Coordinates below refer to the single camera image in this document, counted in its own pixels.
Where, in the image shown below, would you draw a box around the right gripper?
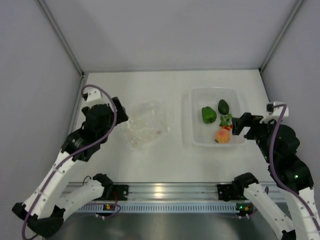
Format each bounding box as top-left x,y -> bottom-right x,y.
231,112 -> 280,163

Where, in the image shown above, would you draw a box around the fake red cherry tomatoes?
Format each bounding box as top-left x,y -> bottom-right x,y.
219,113 -> 233,131

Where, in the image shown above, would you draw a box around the fake dark green vegetable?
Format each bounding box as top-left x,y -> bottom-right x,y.
218,99 -> 230,115

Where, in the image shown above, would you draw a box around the fake orange tomato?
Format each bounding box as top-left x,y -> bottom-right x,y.
214,128 -> 231,144

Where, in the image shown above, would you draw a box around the clear zip top bag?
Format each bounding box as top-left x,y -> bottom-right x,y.
122,101 -> 171,149

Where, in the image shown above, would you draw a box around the fake green bell pepper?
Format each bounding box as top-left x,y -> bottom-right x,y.
201,106 -> 217,124

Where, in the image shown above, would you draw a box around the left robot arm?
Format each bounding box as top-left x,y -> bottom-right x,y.
12,96 -> 129,239

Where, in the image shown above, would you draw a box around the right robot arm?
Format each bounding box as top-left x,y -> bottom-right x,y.
231,112 -> 320,240

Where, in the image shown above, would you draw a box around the clear plastic basket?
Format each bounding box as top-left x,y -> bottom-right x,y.
190,87 -> 245,147

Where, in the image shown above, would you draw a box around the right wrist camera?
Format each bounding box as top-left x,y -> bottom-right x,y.
259,101 -> 289,124

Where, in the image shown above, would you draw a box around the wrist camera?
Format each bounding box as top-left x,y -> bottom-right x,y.
259,101 -> 289,124
83,88 -> 106,108

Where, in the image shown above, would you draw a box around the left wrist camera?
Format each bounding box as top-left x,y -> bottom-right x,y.
83,88 -> 106,108

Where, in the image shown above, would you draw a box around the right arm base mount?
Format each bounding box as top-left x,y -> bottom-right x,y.
216,184 -> 246,202

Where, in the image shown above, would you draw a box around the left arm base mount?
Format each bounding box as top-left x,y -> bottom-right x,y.
109,184 -> 129,201

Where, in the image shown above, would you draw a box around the aluminium mounting rail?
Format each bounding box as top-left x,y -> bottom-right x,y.
59,181 -> 286,202

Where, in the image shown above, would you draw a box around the slotted cable duct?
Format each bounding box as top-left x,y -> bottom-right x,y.
77,202 -> 252,214

